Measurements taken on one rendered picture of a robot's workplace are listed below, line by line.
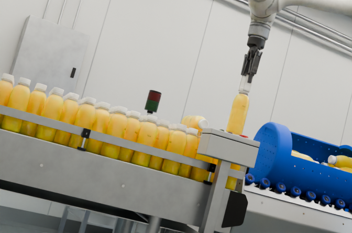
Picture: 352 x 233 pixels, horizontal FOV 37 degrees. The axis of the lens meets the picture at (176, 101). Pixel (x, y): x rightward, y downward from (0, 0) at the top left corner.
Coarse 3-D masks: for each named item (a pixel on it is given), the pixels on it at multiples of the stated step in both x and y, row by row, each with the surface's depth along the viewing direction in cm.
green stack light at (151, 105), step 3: (147, 99) 256; (147, 102) 256; (150, 102) 255; (153, 102) 255; (156, 102) 255; (147, 105) 255; (150, 105) 254; (153, 105) 255; (156, 105) 255; (144, 108) 257; (147, 108) 255; (150, 108) 254; (153, 108) 255; (156, 108) 256; (153, 111) 255; (156, 111) 256
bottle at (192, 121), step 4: (188, 116) 225; (192, 116) 221; (196, 116) 217; (200, 116) 216; (184, 120) 225; (188, 120) 221; (192, 120) 216; (196, 120) 215; (184, 124) 225; (188, 124) 220; (192, 124) 216; (196, 124) 214; (196, 128) 215; (200, 128) 214
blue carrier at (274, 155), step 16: (272, 128) 231; (288, 128) 231; (272, 144) 226; (288, 144) 223; (304, 144) 250; (320, 144) 250; (256, 160) 237; (272, 160) 222; (288, 160) 222; (304, 160) 224; (320, 160) 256; (256, 176) 232; (272, 176) 223; (288, 176) 224; (304, 176) 225; (320, 176) 226; (336, 176) 228; (288, 192) 234; (304, 192) 231; (320, 192) 230; (336, 192) 231
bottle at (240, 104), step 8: (240, 96) 220; (232, 104) 222; (240, 104) 218; (248, 104) 220; (232, 112) 219; (240, 112) 218; (232, 120) 218; (240, 120) 218; (232, 128) 217; (240, 128) 218
